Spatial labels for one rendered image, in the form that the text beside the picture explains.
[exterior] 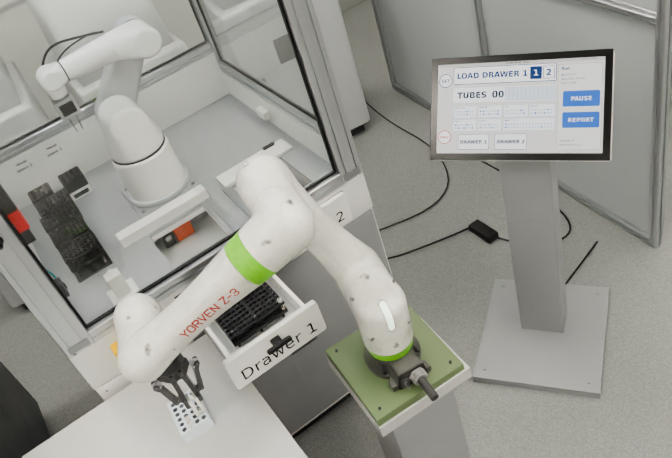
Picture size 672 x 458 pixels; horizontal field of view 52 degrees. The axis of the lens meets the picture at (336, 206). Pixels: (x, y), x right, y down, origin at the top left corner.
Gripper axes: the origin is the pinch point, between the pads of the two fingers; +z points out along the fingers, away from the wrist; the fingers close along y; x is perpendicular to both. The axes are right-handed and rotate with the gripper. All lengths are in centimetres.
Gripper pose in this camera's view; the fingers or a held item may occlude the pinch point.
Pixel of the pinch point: (195, 403)
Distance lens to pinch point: 191.5
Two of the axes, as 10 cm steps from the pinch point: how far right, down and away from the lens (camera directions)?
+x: -4.8, -4.5, 7.5
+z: 2.5, 7.5, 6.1
